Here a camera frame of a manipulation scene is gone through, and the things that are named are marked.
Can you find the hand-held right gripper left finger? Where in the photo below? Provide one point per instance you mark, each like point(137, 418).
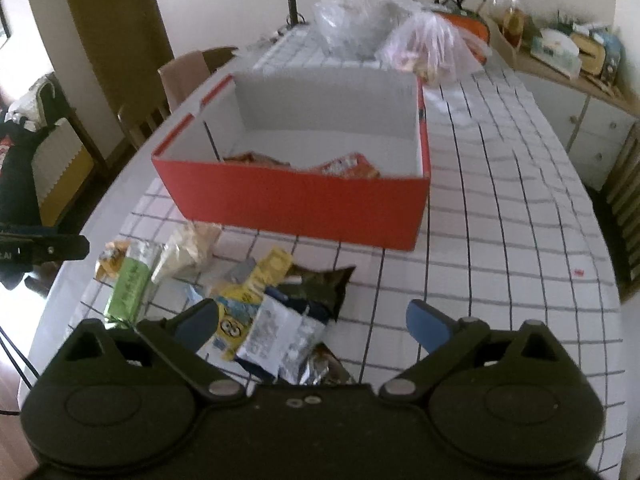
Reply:
point(197, 322)

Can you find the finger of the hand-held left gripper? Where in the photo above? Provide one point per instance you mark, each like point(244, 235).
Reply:
point(55, 249)

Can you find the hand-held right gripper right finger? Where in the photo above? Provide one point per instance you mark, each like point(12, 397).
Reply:
point(425, 325)

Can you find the yellow cartoon snack packet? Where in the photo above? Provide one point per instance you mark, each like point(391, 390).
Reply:
point(240, 330)

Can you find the white silver snack packet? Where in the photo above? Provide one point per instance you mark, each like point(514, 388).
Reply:
point(280, 332)

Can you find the dark green snack packet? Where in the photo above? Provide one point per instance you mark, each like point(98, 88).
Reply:
point(320, 285)

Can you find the red cardboard shoe box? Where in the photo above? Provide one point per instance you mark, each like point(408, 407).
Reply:
point(300, 200)

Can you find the light blue snack packet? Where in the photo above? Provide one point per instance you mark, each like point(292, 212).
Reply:
point(197, 292)

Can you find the small yellow snack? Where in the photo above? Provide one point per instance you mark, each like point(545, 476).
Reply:
point(111, 257)

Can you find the grey snack packet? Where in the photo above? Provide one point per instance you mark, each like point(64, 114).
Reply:
point(240, 272)

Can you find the yellow and white shelf unit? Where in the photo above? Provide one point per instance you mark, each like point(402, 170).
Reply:
point(60, 180)

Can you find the cream white snack packet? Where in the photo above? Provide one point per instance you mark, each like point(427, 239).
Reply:
point(187, 250)

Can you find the dark cloth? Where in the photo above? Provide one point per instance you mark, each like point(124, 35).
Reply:
point(20, 180)

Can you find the dark blue snack packet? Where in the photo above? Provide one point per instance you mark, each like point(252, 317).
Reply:
point(312, 312)

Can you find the silver foil snack packet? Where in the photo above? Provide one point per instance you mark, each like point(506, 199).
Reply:
point(312, 367)

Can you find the white checked tablecloth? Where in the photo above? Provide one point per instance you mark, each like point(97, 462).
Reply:
point(500, 210)

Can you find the grey cloth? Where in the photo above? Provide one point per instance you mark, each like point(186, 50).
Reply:
point(45, 92)

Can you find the brown snack packet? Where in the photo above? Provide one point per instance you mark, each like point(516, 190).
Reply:
point(255, 159)

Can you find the orange snack packet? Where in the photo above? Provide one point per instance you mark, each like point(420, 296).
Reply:
point(347, 165)

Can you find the slatted wooden chair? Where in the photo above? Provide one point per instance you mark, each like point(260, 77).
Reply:
point(625, 200)

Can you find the wooden door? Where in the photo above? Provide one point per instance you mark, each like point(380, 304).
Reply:
point(115, 20)

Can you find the white sideboard cabinet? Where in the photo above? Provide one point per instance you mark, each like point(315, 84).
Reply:
point(595, 135)

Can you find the pink tinted plastic bag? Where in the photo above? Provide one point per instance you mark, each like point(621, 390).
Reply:
point(430, 45)

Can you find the orange box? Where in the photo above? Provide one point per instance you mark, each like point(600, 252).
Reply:
point(470, 25)

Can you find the white and green box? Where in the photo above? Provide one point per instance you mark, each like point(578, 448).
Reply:
point(555, 50)

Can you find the clear plastic bag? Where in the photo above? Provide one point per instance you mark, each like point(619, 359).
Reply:
point(350, 20)

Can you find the glass dome ornament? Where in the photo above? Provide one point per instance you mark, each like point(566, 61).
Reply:
point(506, 7)

